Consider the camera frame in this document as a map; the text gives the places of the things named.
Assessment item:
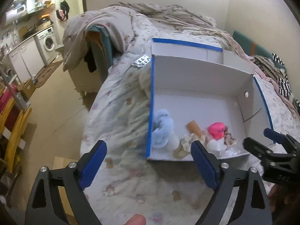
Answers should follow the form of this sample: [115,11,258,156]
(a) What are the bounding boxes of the pink soft toy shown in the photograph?
[207,122,225,140]

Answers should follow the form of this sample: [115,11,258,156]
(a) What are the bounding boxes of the person's left hand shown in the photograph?
[124,214,146,225]

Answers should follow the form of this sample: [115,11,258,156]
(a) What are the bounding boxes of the clear plastic wrapper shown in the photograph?
[218,146,241,159]

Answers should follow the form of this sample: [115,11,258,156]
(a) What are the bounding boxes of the white patterned bed quilt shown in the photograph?
[79,14,300,225]

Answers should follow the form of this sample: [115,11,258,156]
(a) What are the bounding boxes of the striped knit cloth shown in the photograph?
[250,55,299,106]

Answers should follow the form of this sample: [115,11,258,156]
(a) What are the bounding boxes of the blue white cardboard box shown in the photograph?
[146,38,274,161]

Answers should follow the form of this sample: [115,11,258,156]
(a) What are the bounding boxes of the light blue fluffy plush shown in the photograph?
[151,109,179,150]

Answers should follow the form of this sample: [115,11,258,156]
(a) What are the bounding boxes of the small cardboard box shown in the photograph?
[17,79,36,101]

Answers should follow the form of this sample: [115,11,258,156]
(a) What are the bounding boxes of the teal headboard cushion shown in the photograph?
[232,30,286,70]

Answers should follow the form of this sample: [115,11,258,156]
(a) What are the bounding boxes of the brown floor mat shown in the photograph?
[35,60,63,88]

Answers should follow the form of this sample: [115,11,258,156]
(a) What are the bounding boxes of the white kitchen cabinet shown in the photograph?
[9,37,45,82]

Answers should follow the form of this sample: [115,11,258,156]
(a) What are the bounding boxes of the silver pill blister pack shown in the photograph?
[131,54,151,68]

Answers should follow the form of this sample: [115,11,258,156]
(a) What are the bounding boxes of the white washing machine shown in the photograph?
[34,25,58,66]

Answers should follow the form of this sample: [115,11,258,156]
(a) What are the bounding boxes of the dark hanging clothes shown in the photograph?
[56,0,70,21]

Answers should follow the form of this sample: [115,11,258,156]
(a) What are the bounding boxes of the beige crumpled blanket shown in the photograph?
[63,3,248,71]

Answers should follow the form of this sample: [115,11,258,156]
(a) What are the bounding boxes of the white water heater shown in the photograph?
[4,4,27,26]

